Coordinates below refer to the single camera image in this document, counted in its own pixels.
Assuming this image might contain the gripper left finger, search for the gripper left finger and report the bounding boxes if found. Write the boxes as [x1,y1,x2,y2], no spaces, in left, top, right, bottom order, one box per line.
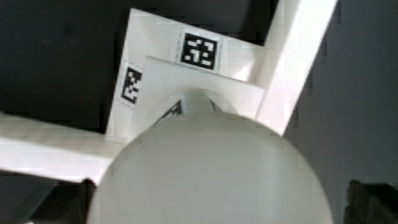
[24,179,95,224]

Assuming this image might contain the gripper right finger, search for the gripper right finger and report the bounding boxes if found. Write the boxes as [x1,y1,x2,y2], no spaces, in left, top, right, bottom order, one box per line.
[342,180,398,224]

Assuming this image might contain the white lamp bulb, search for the white lamp bulb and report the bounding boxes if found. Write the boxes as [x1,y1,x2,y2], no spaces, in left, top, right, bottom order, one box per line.
[86,92,332,224]

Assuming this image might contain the white lamp base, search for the white lamp base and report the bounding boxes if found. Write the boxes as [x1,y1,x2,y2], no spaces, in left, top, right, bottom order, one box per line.
[106,9,264,143]

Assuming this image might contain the white front fence wall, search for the white front fence wall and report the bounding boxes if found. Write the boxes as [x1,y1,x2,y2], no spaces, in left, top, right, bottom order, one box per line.
[0,113,122,183]

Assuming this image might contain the white fence wall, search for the white fence wall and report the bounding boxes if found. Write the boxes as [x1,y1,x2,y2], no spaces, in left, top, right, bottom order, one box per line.
[255,0,337,135]
[0,113,122,183]

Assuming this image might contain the white right fence wall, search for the white right fence wall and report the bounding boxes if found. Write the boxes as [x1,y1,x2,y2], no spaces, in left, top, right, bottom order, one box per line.
[255,0,337,135]

